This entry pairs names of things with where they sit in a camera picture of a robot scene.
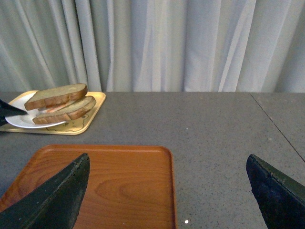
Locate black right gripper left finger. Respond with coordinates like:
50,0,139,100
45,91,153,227
0,153,90,229

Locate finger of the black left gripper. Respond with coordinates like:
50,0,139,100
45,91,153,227
0,100,27,126

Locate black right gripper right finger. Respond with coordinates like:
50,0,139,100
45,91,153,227
246,154,305,229

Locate white round plate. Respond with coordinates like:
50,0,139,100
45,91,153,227
5,91,65,129

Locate bread slice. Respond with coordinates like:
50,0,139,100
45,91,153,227
24,83,88,111
32,96,96,125

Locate fried egg toy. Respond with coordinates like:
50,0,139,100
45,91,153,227
38,101,75,113

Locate yellow bear tray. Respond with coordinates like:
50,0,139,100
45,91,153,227
0,92,106,135

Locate brown wooden tray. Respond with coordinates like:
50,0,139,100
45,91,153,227
0,145,177,229

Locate grey pleated curtain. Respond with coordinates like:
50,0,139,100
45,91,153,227
0,0,305,93

